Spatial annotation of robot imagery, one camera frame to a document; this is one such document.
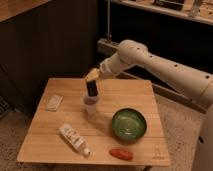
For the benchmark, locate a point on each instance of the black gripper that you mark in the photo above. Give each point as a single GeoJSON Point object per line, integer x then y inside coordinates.
{"type": "Point", "coordinates": [92, 88]}

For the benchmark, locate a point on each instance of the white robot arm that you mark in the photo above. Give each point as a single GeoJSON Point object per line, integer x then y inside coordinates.
{"type": "Point", "coordinates": [196, 85]}

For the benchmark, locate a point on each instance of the green ceramic bowl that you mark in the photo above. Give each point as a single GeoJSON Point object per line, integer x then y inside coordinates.
{"type": "Point", "coordinates": [128, 124]}

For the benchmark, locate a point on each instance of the white lotion tube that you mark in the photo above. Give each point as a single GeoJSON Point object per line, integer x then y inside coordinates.
{"type": "Point", "coordinates": [74, 139]}

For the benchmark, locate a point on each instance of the wooden table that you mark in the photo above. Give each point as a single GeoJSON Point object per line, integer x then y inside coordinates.
{"type": "Point", "coordinates": [43, 144]}

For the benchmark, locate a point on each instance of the red oblong object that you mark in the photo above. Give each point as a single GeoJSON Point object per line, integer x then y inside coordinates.
{"type": "Point", "coordinates": [121, 154]}

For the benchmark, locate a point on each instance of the vertical metal pole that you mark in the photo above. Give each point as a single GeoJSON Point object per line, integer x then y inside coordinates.
{"type": "Point", "coordinates": [108, 34]}

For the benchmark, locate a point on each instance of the wooden shelf with items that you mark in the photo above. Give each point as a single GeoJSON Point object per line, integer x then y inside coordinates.
{"type": "Point", "coordinates": [195, 10]}

